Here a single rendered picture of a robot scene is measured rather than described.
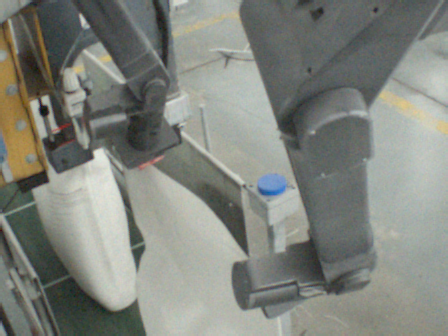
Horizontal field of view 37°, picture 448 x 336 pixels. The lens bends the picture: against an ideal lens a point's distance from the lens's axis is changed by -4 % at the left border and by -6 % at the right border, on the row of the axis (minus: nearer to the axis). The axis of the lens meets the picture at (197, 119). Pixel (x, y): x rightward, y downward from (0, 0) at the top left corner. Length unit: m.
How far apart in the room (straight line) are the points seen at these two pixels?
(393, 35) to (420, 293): 2.08
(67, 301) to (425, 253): 1.28
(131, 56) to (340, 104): 0.65
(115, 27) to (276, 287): 0.42
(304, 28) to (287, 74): 0.03
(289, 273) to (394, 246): 1.82
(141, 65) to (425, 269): 1.67
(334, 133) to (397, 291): 2.04
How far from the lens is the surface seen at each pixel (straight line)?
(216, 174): 1.74
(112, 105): 1.04
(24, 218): 2.31
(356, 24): 0.32
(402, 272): 2.45
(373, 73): 0.35
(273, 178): 1.45
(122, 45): 0.96
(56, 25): 1.19
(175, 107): 1.35
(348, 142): 0.37
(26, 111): 1.23
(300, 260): 0.75
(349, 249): 0.66
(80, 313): 1.91
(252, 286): 0.73
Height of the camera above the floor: 1.71
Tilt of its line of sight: 31 degrees down
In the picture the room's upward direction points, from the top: 9 degrees counter-clockwise
